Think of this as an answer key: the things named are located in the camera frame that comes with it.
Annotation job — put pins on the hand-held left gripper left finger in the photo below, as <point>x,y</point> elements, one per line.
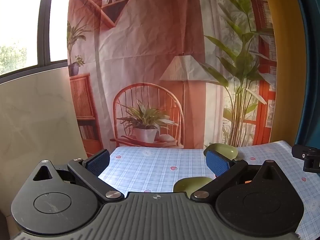
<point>97,163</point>

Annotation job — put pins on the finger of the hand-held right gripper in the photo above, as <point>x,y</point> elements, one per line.
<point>308,156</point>

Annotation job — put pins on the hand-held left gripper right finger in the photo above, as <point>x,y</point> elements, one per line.
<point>216,163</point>

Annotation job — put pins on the green bowl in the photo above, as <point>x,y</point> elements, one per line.
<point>226,150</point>
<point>191,183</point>

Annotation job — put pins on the blue plaid tablecloth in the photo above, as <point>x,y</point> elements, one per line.
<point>150,166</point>

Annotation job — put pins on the dark blue curtain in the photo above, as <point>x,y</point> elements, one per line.
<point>311,62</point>

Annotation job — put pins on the yellow curtain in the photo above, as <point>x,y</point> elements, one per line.
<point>287,62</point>

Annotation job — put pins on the dark framed window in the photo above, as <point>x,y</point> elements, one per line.
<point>45,22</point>

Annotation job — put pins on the printed room wall tapestry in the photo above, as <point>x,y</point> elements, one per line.
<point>155,62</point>

